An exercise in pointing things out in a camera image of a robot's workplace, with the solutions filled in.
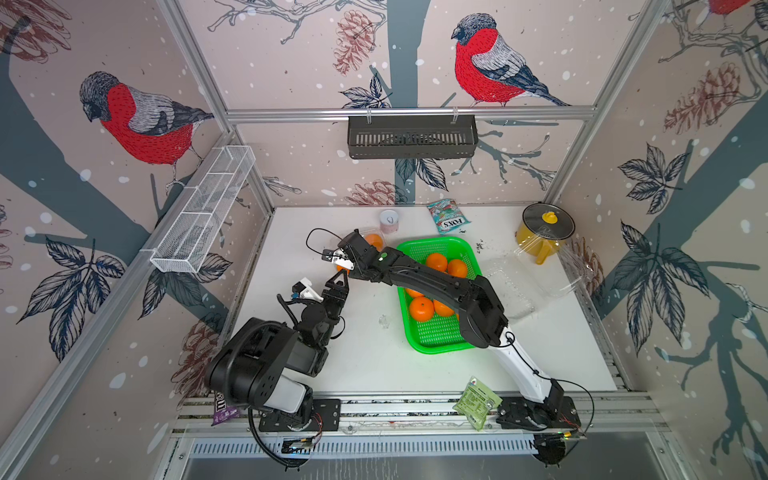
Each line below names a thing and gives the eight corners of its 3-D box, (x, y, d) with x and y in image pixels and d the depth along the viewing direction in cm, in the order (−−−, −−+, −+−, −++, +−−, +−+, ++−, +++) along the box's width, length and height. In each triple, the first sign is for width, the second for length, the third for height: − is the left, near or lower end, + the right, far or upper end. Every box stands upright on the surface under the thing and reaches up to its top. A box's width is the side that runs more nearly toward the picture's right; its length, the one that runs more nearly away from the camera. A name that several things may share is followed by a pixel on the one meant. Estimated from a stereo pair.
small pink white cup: (379, 234, 114) (379, 225, 110) (380, 218, 120) (379, 208, 116) (398, 234, 114) (398, 224, 110) (398, 218, 120) (398, 208, 115)
